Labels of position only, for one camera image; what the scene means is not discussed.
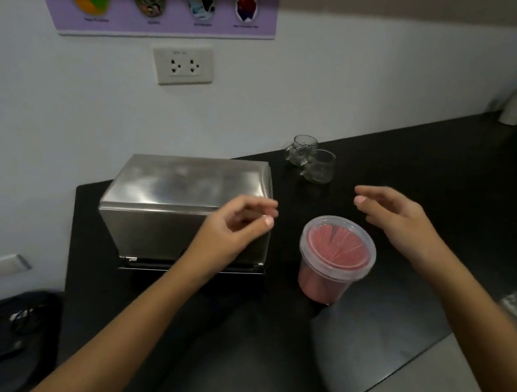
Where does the stainless steel napkin dispenser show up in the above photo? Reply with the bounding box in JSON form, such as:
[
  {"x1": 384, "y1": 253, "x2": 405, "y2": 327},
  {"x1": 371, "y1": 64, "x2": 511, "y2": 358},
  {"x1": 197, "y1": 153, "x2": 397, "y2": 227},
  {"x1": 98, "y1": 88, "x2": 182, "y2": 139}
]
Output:
[{"x1": 91, "y1": 142, "x2": 280, "y2": 287}]

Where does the bundle of pink sachets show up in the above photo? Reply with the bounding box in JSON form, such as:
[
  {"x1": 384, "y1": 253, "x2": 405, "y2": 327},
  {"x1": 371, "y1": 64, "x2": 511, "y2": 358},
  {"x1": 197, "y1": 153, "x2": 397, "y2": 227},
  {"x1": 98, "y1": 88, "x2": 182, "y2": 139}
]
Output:
[{"x1": 296, "y1": 221, "x2": 375, "y2": 309}]

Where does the white wall power socket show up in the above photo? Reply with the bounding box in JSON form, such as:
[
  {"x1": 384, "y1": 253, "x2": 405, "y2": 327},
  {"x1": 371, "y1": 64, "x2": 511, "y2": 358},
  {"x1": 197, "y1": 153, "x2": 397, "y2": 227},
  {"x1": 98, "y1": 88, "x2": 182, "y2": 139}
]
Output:
[{"x1": 149, "y1": 41, "x2": 217, "y2": 92}]

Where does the person's right hand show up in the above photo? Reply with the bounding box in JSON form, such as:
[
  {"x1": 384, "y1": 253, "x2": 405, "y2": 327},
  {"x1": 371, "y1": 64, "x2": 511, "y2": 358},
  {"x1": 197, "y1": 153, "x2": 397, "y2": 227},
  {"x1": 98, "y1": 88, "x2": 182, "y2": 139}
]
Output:
[{"x1": 346, "y1": 183, "x2": 453, "y2": 276}]

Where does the clear plastic tub with lid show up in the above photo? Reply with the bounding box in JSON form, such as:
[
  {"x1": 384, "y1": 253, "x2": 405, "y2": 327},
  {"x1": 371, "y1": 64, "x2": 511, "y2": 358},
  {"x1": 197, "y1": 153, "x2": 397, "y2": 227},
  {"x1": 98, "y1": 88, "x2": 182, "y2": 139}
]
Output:
[{"x1": 292, "y1": 212, "x2": 381, "y2": 310}]

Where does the person's right forearm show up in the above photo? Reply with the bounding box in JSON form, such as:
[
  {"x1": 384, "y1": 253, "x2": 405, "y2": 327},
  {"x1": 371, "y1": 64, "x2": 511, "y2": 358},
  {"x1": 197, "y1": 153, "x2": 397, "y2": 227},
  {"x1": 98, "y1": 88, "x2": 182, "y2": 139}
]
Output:
[{"x1": 393, "y1": 243, "x2": 517, "y2": 392}]

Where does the person's left hand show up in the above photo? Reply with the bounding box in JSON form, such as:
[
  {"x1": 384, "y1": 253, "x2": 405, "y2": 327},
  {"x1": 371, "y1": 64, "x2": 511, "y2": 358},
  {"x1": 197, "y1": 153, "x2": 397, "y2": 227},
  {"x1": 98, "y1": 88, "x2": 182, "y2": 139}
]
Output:
[{"x1": 182, "y1": 188, "x2": 281, "y2": 284}]

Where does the small clear glass jar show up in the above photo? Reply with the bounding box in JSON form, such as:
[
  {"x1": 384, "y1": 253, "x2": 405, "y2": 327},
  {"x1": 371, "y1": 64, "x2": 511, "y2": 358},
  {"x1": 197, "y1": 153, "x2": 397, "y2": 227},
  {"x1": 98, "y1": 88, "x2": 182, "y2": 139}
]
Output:
[
  {"x1": 299, "y1": 147, "x2": 338, "y2": 186},
  {"x1": 284, "y1": 133, "x2": 320, "y2": 169}
]

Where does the person's left forearm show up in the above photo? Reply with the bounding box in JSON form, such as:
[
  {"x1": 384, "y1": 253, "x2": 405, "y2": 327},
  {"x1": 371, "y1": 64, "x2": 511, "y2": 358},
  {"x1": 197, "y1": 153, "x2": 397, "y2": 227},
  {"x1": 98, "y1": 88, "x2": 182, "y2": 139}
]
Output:
[{"x1": 28, "y1": 232, "x2": 229, "y2": 392}]

